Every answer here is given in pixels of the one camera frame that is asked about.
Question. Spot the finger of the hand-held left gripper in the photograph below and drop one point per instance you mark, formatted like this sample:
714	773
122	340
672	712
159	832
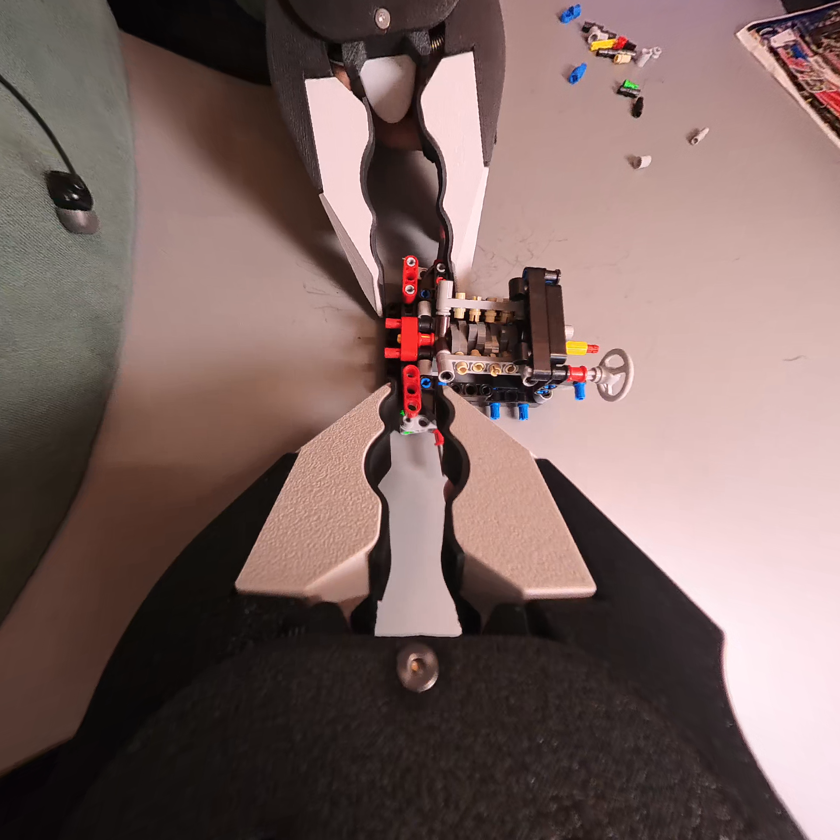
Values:
463	131
338	144

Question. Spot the small black clip-on device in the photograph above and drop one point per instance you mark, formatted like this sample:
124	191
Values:
69	193

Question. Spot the person's green sweater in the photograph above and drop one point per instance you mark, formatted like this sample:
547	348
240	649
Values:
52	328

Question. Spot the red lego beam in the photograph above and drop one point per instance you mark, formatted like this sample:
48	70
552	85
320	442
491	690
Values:
411	390

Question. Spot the scattered loose lego pieces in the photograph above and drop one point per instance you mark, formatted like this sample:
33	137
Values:
613	46

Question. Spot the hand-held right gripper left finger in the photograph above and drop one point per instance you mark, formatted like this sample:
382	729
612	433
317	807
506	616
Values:
308	518

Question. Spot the colourful printed sticker sheet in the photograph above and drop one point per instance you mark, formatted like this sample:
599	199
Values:
807	65

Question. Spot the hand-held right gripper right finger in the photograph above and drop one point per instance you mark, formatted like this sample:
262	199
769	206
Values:
518	525

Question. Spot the lego engine model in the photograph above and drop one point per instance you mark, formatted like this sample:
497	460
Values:
499	328

